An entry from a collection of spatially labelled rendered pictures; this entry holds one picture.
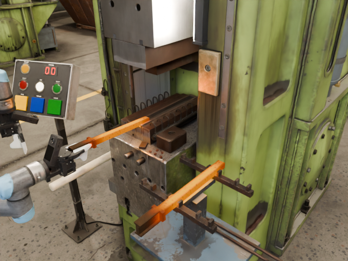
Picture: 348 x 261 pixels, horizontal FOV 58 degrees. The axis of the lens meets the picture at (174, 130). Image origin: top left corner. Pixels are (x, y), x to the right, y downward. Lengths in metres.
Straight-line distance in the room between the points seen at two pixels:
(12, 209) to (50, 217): 1.33
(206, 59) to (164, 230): 0.68
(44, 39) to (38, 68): 4.93
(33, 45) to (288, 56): 5.28
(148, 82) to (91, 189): 1.28
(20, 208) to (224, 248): 0.73
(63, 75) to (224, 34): 0.87
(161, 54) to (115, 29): 0.21
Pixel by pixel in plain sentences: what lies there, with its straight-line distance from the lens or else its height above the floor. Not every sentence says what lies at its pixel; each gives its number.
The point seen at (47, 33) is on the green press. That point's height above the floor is 0.35.
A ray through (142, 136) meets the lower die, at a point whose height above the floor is 0.94.
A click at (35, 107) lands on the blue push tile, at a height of 1.00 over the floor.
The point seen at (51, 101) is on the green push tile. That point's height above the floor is 1.03.
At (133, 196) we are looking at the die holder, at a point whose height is 0.60.
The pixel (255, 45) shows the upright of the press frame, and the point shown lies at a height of 1.40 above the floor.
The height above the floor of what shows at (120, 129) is 1.02.
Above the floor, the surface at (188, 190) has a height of 1.01.
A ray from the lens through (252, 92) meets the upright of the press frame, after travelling 1.21.
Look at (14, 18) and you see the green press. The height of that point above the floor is 0.74.
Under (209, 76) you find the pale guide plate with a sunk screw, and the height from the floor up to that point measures 1.26.
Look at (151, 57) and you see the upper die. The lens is 1.31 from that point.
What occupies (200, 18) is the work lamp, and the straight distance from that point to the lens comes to 1.21.
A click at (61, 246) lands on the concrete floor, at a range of 2.34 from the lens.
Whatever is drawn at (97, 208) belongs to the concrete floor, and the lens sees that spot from 2.53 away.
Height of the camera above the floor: 1.69
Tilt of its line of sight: 30 degrees down
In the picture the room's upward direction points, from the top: 1 degrees counter-clockwise
